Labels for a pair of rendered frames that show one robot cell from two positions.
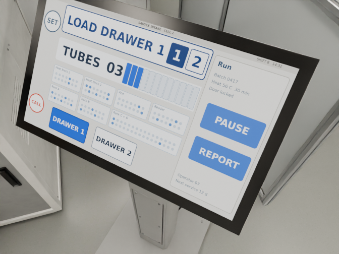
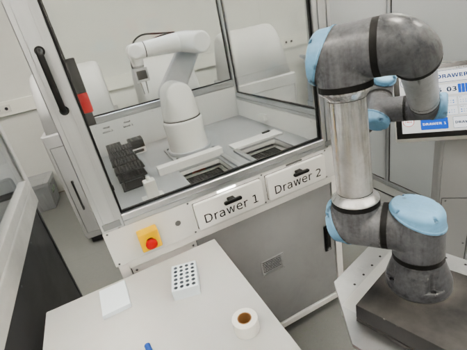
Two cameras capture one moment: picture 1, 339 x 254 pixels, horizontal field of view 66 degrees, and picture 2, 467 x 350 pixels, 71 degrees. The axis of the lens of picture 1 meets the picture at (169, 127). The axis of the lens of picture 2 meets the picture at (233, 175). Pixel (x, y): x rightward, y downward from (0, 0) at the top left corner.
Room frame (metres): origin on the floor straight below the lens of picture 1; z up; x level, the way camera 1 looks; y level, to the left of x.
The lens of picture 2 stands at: (-0.83, 1.05, 1.50)
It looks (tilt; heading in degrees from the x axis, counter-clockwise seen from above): 25 degrees down; 358
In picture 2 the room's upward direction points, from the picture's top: 12 degrees counter-clockwise
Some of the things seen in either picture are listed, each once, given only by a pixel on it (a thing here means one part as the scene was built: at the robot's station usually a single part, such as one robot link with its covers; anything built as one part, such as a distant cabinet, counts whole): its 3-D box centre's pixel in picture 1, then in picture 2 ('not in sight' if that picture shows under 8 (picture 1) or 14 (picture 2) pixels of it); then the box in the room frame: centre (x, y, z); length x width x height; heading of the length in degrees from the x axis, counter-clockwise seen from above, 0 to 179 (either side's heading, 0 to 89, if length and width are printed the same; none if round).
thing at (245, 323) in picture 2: not in sight; (245, 323); (-0.20, 1.08, 0.78); 0.07 x 0.07 x 0.04
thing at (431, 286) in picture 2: not in sight; (418, 265); (-0.23, 0.63, 0.87); 0.15 x 0.15 x 0.10
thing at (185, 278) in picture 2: not in sight; (185, 279); (0.02, 1.25, 0.78); 0.12 x 0.08 x 0.04; 4
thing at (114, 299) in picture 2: not in sight; (115, 298); (0.02, 1.49, 0.77); 0.13 x 0.09 x 0.02; 20
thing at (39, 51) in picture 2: not in sight; (51, 82); (0.13, 1.46, 1.45); 0.05 x 0.03 x 0.19; 19
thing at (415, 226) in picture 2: not in sight; (414, 226); (-0.22, 0.64, 0.99); 0.13 x 0.12 x 0.14; 52
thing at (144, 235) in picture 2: not in sight; (149, 238); (0.16, 1.36, 0.88); 0.07 x 0.05 x 0.07; 109
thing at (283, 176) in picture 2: not in sight; (297, 176); (0.39, 0.76, 0.87); 0.29 x 0.02 x 0.11; 109
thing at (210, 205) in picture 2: not in sight; (230, 203); (0.29, 1.05, 0.87); 0.29 x 0.02 x 0.11; 109
